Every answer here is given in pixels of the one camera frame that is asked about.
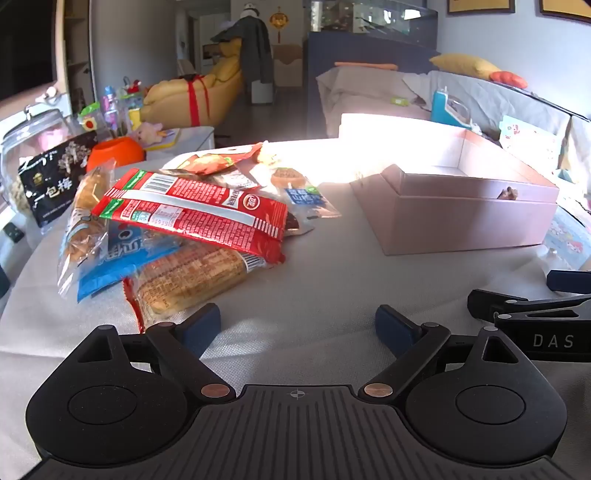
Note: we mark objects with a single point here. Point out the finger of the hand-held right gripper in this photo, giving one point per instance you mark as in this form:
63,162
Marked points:
568,281
489,302

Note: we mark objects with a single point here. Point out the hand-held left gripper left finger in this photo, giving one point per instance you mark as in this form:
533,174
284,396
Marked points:
203,327

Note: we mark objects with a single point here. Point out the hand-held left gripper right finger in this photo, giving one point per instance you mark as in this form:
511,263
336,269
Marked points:
392,330

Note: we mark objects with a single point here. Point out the clear wafer biscuit packet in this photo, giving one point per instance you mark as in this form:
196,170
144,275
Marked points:
194,281

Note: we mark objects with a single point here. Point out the pink cardboard box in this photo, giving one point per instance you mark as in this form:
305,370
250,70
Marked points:
461,221

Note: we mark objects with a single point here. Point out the red snack packet green trim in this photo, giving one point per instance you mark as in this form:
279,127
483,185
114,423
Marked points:
194,217

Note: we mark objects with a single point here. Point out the clear bread stick packet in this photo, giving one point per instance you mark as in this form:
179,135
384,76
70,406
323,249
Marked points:
83,217

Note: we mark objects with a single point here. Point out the orange-red snack packet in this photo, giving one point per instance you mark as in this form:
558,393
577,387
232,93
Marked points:
207,161

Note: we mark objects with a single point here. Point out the printed paper sheet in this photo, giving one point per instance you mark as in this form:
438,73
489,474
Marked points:
568,235

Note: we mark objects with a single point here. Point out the blue snack packet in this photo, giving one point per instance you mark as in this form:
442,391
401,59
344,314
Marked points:
115,263

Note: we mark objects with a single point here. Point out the white printed card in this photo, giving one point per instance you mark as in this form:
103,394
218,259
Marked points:
531,143

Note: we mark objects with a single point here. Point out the clear white snack packet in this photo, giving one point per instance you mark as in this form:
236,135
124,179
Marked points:
231,179

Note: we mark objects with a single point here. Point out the small cake packet blue label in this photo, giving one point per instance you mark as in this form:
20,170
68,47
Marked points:
300,194

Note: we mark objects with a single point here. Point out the small yellow snack packet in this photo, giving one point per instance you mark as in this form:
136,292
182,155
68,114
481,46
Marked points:
268,154

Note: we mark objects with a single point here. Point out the white side table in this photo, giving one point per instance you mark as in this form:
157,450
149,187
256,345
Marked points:
194,138

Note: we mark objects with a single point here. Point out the orange round bowl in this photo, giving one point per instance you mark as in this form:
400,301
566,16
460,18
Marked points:
115,154

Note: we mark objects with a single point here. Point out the teal bag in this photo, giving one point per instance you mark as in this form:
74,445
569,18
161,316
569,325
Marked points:
445,108

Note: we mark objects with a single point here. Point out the pink plush toy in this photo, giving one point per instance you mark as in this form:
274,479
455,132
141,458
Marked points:
147,131

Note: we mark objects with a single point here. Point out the black snack bag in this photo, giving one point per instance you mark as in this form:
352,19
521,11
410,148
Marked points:
55,180

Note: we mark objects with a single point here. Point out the orange pillow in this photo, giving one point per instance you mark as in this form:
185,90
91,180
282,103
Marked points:
508,78

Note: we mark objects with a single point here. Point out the power strip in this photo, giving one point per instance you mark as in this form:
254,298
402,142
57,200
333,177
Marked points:
13,231

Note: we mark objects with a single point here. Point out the small green item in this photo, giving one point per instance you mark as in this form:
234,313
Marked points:
399,101

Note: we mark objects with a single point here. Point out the yellow sofa with red ribbon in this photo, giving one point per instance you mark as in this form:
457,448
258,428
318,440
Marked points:
184,97

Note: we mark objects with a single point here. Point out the red-capped bottle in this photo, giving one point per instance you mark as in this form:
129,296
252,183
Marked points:
131,104

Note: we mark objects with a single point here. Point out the blue-capped bottle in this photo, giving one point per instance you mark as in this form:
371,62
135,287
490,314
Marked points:
110,110

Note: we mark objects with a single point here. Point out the yellow pillow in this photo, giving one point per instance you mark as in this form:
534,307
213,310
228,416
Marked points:
466,67

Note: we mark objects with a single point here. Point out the green-lidded container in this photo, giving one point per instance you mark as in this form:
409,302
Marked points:
90,117

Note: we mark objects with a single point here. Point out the grey covered sofa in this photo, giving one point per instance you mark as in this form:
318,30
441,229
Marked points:
369,92

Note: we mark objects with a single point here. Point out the white air purifier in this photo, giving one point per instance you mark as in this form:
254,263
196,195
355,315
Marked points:
263,92

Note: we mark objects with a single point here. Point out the glass jar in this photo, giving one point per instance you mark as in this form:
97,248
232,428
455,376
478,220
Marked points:
27,134

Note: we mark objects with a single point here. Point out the long orange bolster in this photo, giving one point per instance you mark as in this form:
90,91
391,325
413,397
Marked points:
364,65

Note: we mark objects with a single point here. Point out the large red framed picture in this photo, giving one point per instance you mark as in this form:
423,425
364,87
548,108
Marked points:
568,8

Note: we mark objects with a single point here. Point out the beige cabinet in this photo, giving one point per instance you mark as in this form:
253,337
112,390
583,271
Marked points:
288,64

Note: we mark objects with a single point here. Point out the dark blue cabinet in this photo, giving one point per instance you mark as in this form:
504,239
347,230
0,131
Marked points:
323,55

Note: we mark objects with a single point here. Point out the small red framed picture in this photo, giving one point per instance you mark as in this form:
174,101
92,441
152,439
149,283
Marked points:
480,5

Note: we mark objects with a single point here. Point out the dark coat on stand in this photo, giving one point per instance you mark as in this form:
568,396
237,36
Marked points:
254,41

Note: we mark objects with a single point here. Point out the glass display case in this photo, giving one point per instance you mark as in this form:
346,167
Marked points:
369,18

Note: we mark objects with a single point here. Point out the yellow hanging ornament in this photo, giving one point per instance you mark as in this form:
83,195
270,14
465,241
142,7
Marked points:
278,21

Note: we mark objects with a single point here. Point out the black television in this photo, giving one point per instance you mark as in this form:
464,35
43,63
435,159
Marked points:
23,41

